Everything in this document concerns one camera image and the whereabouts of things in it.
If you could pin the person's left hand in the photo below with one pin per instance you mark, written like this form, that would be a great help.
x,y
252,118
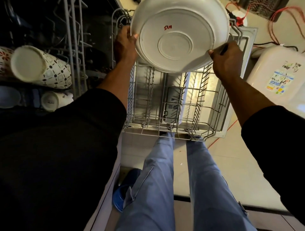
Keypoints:
x,y
124,48

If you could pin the person's right hand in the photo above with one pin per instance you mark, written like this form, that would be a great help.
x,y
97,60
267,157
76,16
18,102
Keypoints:
x,y
228,63

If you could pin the person's right thumb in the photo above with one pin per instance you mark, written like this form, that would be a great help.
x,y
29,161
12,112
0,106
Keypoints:
x,y
215,52

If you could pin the person's left thumb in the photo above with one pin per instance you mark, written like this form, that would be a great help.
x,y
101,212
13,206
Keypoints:
x,y
134,37

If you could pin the white round plate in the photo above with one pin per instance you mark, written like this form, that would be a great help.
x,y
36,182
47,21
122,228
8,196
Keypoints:
x,y
181,28

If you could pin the person's left forearm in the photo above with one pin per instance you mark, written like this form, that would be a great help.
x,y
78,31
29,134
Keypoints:
x,y
115,81

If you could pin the person's right forearm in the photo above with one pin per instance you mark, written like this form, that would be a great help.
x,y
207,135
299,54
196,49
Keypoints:
x,y
245,100

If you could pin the white plastic container with label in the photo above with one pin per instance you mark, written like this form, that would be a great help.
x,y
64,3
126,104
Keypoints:
x,y
274,71

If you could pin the dark patterned grille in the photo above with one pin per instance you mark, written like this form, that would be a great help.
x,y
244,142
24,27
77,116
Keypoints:
x,y
262,7

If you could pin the open dishwasher door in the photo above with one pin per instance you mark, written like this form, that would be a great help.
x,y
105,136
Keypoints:
x,y
214,119

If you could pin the grey detergent dispenser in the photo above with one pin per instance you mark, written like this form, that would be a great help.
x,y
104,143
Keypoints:
x,y
172,104

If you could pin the white mug with geometric pattern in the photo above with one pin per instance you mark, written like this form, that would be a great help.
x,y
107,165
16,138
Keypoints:
x,y
40,67

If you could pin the plain white mug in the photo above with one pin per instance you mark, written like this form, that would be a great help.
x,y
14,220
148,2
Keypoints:
x,y
53,101

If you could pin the white mug with red flowers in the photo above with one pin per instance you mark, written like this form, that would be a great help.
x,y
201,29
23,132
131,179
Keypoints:
x,y
4,61

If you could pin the pale blue cup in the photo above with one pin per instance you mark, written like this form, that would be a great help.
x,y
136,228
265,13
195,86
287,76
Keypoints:
x,y
9,97

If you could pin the light blue jeans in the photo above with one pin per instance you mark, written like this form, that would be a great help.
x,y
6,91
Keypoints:
x,y
154,190

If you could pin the black long-sleeved shirt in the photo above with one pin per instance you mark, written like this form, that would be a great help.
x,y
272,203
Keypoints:
x,y
47,166

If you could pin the blue shoe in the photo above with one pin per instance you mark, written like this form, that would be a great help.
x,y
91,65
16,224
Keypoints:
x,y
120,195

